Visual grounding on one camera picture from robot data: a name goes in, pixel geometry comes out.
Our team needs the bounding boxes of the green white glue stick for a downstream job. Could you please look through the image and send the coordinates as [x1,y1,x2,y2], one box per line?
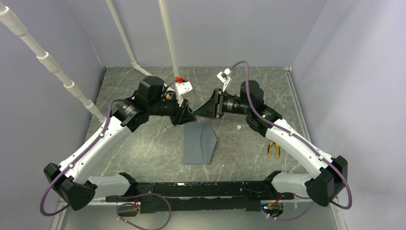
[193,107,202,115]

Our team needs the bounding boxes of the grey envelope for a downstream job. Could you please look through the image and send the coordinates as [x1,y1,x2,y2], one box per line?
[183,122,217,164]

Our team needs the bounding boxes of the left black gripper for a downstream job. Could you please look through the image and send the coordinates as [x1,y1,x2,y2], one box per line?
[148,94,197,126]

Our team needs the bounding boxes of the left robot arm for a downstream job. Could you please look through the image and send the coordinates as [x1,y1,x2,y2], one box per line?
[44,76,196,210]

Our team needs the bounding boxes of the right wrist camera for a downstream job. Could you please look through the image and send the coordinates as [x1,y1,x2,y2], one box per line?
[217,68,232,92]

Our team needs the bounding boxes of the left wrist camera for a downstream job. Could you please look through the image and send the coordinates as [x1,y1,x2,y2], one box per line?
[175,81,195,107]

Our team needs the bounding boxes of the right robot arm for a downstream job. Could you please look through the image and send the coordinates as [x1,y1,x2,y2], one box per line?
[195,80,352,209]

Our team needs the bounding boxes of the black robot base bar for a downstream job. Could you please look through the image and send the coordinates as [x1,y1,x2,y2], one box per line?
[106,179,293,214]

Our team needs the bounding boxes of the white pvc pipe frame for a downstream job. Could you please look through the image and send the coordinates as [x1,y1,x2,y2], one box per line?
[0,0,181,125]

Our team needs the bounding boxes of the yellow handled pliers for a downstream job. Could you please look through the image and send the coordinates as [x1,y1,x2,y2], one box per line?
[268,141,281,159]

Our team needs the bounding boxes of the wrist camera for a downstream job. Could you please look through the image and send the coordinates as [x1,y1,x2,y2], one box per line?
[217,68,232,92]
[175,81,195,107]

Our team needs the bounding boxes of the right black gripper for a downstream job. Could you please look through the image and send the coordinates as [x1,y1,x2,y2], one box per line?
[193,89,251,119]

